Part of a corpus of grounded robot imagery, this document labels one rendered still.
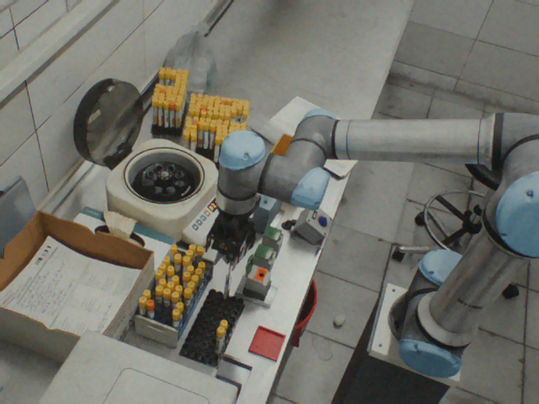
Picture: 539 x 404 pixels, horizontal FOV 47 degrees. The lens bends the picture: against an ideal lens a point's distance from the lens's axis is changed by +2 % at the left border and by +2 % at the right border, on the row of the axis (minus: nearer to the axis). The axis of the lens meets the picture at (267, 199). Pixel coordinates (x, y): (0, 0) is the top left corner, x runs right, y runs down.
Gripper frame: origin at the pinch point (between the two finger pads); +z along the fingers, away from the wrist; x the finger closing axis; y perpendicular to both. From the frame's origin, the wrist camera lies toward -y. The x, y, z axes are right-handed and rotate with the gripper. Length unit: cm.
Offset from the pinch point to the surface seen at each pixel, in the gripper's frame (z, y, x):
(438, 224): 95, -126, 61
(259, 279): 9.8, -4.2, 6.2
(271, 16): 18, -126, -30
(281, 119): 16, -68, -8
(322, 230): 11.7, -26.1, 15.8
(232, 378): 13.5, 18.9, 8.6
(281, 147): 13, -52, -3
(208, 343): 15.6, 12.2, 0.8
